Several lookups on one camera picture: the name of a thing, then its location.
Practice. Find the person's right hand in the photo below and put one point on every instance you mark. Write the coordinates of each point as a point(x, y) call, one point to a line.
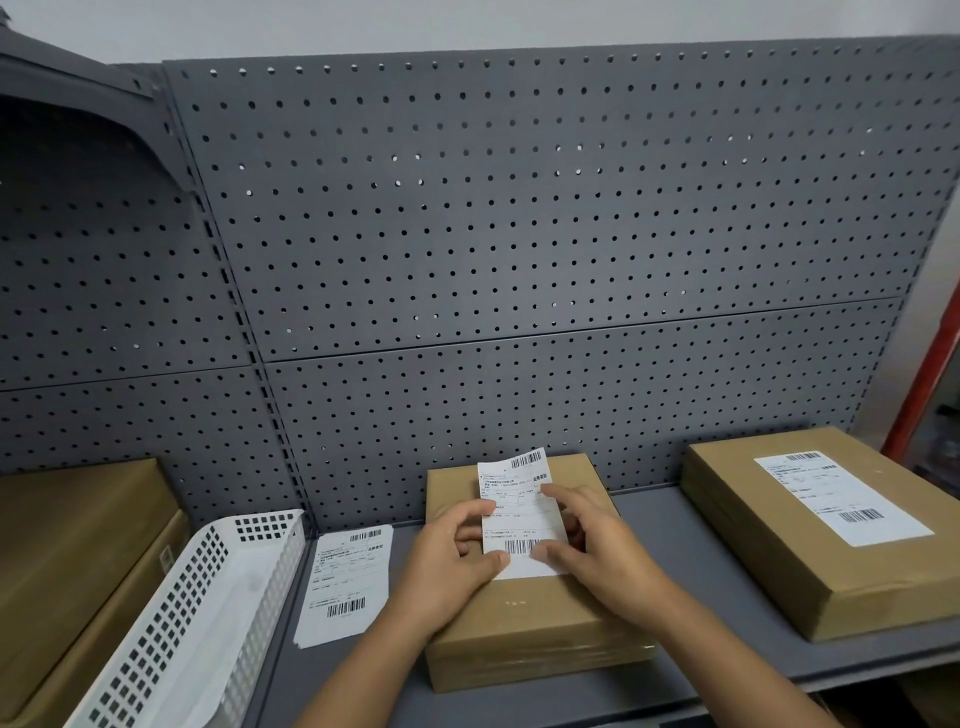
point(607, 559)

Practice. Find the person's left hand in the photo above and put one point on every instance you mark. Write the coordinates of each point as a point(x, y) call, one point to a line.
point(439, 566)

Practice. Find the person's left thumb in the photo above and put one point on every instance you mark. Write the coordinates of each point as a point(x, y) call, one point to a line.
point(491, 568)

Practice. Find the person's right thumb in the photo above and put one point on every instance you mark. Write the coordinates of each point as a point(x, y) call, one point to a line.
point(551, 557)

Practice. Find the white shipping label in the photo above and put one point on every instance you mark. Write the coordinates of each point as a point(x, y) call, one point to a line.
point(341, 581)
point(523, 499)

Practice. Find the person's right forearm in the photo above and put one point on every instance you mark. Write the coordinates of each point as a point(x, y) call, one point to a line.
point(731, 667)

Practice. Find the person's left forearm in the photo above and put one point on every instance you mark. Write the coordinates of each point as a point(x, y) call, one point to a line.
point(367, 671)

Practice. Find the small brown cardboard box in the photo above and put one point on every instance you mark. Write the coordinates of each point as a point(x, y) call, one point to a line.
point(525, 630)

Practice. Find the grey pegboard panel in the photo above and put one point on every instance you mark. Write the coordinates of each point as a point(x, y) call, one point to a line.
point(105, 285)
point(570, 405)
point(525, 195)
point(150, 427)

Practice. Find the grey metal shelf board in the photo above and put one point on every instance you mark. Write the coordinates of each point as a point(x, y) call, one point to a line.
point(720, 637)

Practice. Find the large labelled cardboard box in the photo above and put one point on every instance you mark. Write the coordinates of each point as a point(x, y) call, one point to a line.
point(810, 562)

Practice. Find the white perforated plastic basket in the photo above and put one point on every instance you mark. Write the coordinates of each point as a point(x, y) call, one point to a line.
point(202, 622)

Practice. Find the plain brown cardboard box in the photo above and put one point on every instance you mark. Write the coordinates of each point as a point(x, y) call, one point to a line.
point(67, 555)
point(112, 645)

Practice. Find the grey slotted upright post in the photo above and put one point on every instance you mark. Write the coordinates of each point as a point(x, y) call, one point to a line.
point(238, 300)

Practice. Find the red metal post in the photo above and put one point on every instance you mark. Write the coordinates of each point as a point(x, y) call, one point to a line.
point(926, 375)

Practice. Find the grey metal shelf bracket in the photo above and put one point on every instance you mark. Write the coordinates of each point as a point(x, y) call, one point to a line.
point(90, 90)

